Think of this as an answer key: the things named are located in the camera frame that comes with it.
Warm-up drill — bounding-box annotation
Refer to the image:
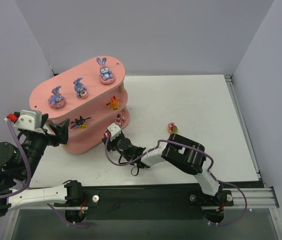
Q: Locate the black winged toy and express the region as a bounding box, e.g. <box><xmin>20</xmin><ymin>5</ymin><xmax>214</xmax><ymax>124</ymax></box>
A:
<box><xmin>70</xmin><ymin>116</ymin><xmax>91</xmax><ymax>130</ymax></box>

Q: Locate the strawberry cake slice toy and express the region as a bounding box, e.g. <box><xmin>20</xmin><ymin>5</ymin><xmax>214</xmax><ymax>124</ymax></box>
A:
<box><xmin>115</xmin><ymin>114</ymin><xmax>125</xmax><ymax>127</ymax></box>

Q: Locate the orange bunny toy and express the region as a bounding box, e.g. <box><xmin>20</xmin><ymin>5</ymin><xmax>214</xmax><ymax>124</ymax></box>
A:
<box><xmin>106</xmin><ymin>96</ymin><xmax>121</xmax><ymax>110</ymax></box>

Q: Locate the small purple bunny with cake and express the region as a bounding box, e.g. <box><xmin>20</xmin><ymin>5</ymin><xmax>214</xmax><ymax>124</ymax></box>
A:
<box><xmin>73</xmin><ymin>77</ymin><xmax>88</xmax><ymax>98</ymax></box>

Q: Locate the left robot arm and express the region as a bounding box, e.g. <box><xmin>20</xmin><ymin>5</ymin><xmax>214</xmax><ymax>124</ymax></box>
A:
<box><xmin>0</xmin><ymin>110</ymin><xmax>88</xmax><ymax>222</ymax></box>

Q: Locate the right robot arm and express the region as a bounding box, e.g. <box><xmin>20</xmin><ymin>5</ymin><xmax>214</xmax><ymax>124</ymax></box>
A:
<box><xmin>102</xmin><ymin>131</ymin><xmax>233</xmax><ymax>205</ymax></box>

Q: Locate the pink three-tier wooden shelf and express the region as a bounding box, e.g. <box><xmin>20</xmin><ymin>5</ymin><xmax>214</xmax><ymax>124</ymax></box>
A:
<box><xmin>29</xmin><ymin>56</ymin><xmax>129</xmax><ymax>155</ymax></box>

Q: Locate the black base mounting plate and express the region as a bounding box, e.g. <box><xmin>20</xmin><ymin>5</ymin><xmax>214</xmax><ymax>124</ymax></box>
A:
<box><xmin>54</xmin><ymin>183</ymin><xmax>234</xmax><ymax>222</ymax></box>

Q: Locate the purple bunny toy on donut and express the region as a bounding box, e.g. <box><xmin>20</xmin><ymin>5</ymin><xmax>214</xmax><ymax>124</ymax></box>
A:
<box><xmin>96</xmin><ymin>57</ymin><xmax>115</xmax><ymax>85</ymax></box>

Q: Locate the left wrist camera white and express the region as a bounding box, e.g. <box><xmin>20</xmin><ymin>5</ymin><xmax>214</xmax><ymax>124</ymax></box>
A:
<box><xmin>4</xmin><ymin>110</ymin><xmax>44</xmax><ymax>134</ymax></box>

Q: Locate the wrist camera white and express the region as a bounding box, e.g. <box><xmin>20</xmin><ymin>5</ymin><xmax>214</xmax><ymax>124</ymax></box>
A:
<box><xmin>4</xmin><ymin>110</ymin><xmax>44</xmax><ymax>134</ymax></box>
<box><xmin>103</xmin><ymin>123</ymin><xmax>122</xmax><ymax>141</ymax></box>

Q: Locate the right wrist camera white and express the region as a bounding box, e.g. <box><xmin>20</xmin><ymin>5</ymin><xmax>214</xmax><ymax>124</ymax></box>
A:
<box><xmin>103</xmin><ymin>123</ymin><xmax>122</xmax><ymax>141</ymax></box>

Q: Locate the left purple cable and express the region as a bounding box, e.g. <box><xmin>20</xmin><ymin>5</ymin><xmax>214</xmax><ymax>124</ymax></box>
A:
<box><xmin>0</xmin><ymin>119</ymin><xmax>32</xmax><ymax>200</ymax></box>

